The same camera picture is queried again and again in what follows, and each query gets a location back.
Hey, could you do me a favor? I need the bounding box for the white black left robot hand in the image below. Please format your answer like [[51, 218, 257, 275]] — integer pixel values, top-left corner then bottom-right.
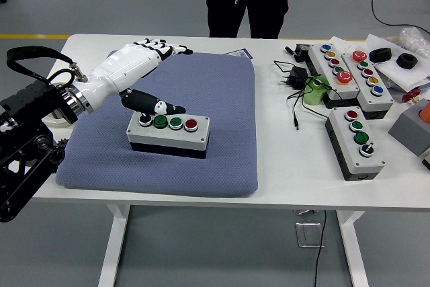
[[80, 38, 194, 116]]

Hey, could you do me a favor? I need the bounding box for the grey four-button control box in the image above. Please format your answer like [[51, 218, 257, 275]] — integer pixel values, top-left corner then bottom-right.
[[325, 106, 386, 182], [126, 111, 211, 160]]

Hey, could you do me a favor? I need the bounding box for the five-button box with labelled mushroom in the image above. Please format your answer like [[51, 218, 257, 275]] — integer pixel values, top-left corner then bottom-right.
[[304, 43, 362, 109]]

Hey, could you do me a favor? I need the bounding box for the five-button box with plain mushroom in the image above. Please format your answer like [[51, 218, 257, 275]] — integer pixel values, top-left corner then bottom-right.
[[341, 50, 394, 120]]

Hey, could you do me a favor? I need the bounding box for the blue-grey quilted mat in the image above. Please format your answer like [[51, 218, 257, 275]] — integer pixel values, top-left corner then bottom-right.
[[55, 50, 259, 198]]

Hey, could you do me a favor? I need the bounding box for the white tape roll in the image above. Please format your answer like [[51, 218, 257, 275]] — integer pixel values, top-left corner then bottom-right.
[[43, 78, 80, 130]]

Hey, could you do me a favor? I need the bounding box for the black metal gear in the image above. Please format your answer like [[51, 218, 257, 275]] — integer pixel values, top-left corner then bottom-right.
[[53, 138, 71, 154]]

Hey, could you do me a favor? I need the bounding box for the purple label card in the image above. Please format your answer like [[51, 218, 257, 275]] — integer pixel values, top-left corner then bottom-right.
[[224, 48, 253, 60]]

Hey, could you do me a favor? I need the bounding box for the small black device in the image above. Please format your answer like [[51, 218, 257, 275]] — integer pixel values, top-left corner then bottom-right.
[[284, 43, 313, 63]]

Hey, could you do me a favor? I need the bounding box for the white table leg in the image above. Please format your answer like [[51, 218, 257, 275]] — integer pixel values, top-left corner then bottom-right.
[[335, 211, 370, 287], [97, 204, 132, 287]]

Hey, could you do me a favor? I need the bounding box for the green tape dispenser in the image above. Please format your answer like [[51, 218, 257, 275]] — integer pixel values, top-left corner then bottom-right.
[[302, 75, 332, 106]]

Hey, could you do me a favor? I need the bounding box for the metal floor socket plate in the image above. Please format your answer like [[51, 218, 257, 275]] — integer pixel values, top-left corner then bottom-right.
[[294, 221, 326, 249]]

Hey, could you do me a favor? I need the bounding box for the clear plastic bag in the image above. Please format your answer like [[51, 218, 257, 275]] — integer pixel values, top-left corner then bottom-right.
[[398, 27, 430, 58]]

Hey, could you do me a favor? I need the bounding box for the grey block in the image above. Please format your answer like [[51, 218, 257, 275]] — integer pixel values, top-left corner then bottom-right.
[[388, 98, 430, 157]]

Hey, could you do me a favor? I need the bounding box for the black power adapter with cord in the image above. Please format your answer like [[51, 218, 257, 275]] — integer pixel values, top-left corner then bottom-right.
[[273, 60, 337, 131]]

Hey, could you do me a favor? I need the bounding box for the black foam ring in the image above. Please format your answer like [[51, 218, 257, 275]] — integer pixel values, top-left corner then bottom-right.
[[396, 53, 419, 70], [368, 47, 392, 64]]

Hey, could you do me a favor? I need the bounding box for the black cable under table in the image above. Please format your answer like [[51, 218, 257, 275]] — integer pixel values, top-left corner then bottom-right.
[[314, 211, 327, 287]]

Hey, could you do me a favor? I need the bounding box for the red valve handle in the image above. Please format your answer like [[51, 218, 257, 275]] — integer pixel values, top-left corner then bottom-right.
[[402, 87, 423, 103]]

